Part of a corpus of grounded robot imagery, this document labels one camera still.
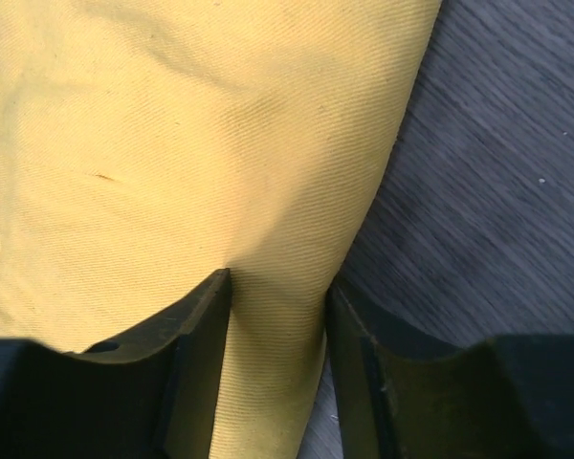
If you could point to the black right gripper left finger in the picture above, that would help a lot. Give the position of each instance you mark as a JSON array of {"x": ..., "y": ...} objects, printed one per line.
[{"x": 148, "y": 392}]

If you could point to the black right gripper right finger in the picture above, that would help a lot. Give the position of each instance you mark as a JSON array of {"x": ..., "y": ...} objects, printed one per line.
[{"x": 402, "y": 393}]

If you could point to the yellow garment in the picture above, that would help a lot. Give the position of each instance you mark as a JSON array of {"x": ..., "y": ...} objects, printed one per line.
[{"x": 145, "y": 144}]

